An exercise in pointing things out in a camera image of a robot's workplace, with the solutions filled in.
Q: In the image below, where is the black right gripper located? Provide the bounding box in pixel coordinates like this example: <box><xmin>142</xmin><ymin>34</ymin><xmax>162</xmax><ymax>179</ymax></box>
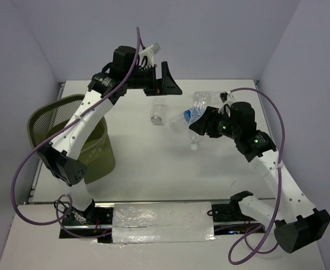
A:
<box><xmin>189</xmin><ymin>105</ymin><xmax>240</xmax><ymax>140</ymax></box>

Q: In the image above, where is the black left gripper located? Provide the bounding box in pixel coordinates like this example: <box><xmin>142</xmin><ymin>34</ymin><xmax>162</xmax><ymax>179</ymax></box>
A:
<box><xmin>126</xmin><ymin>62</ymin><xmax>184</xmax><ymax>98</ymax></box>

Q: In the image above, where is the blue label plastic bottle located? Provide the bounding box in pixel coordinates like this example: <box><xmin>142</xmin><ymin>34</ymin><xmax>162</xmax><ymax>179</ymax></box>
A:
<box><xmin>169</xmin><ymin>109</ymin><xmax>199</xmax><ymax>133</ymax></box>

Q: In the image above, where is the clear crushed bottle white cap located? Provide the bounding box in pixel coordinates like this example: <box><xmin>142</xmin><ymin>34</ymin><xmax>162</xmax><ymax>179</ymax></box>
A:
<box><xmin>188</xmin><ymin>104</ymin><xmax>207</xmax><ymax>150</ymax></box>

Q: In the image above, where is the clear square plastic bottle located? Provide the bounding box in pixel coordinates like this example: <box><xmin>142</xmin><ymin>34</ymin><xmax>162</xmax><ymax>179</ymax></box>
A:
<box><xmin>193</xmin><ymin>91</ymin><xmax>223</xmax><ymax>107</ymax></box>

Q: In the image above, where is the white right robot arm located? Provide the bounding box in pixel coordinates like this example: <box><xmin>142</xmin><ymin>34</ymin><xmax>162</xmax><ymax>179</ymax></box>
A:
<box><xmin>189</xmin><ymin>102</ymin><xmax>330</xmax><ymax>253</ymax></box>

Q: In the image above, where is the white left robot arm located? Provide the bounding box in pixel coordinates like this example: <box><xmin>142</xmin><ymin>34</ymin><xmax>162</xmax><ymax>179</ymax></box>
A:
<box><xmin>38</xmin><ymin>43</ymin><xmax>182</xmax><ymax>224</ymax></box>

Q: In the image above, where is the olive green mesh bin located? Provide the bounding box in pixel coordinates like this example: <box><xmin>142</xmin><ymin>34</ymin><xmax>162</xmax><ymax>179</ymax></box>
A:
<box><xmin>27</xmin><ymin>93</ymin><xmax>115</xmax><ymax>186</ymax></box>

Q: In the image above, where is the silver foil covered plate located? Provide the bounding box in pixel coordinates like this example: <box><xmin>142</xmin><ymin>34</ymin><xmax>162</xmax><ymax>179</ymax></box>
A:
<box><xmin>112</xmin><ymin>202</ymin><xmax>215</xmax><ymax>244</ymax></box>

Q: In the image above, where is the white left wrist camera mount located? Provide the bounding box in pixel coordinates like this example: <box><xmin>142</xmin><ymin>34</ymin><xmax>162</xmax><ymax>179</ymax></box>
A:
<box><xmin>139</xmin><ymin>43</ymin><xmax>161</xmax><ymax>69</ymax></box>

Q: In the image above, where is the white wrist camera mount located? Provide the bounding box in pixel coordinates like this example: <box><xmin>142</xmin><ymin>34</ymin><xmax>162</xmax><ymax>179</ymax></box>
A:
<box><xmin>139</xmin><ymin>43</ymin><xmax>161</xmax><ymax>69</ymax></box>
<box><xmin>219</xmin><ymin>91</ymin><xmax>236</xmax><ymax>115</ymax></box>

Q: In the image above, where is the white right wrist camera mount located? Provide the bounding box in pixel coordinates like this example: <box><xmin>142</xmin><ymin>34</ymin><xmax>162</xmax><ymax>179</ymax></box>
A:
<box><xmin>219</xmin><ymin>91</ymin><xmax>236</xmax><ymax>115</ymax></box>

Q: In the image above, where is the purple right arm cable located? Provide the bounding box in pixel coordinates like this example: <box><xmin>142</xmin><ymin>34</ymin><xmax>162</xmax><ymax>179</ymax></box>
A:
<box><xmin>227</xmin><ymin>88</ymin><xmax>284</xmax><ymax>266</ymax></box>

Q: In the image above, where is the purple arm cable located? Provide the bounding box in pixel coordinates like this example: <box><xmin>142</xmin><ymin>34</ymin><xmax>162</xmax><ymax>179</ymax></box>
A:
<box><xmin>12</xmin><ymin>26</ymin><xmax>143</xmax><ymax>226</ymax></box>
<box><xmin>227</xmin><ymin>88</ymin><xmax>284</xmax><ymax>266</ymax></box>

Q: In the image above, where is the aluminium table edge rail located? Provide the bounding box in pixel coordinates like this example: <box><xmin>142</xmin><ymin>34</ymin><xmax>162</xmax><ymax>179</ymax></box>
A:
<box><xmin>59</xmin><ymin>201</ymin><xmax>265</xmax><ymax>244</ymax></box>

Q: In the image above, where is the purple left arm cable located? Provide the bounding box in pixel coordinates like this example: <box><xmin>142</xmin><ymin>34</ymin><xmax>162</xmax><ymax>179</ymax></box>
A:
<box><xmin>12</xmin><ymin>26</ymin><xmax>143</xmax><ymax>226</ymax></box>

